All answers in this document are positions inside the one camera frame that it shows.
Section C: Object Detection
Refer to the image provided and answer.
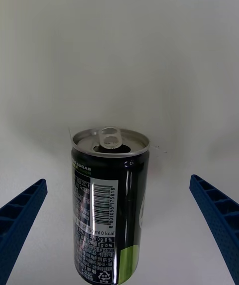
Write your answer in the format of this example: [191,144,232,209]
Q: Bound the black drink can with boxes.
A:
[70,126,151,285]

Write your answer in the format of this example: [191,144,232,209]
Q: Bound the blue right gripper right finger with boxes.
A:
[189,174,239,285]

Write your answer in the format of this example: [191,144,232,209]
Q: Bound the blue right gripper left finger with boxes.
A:
[0,178,48,285]

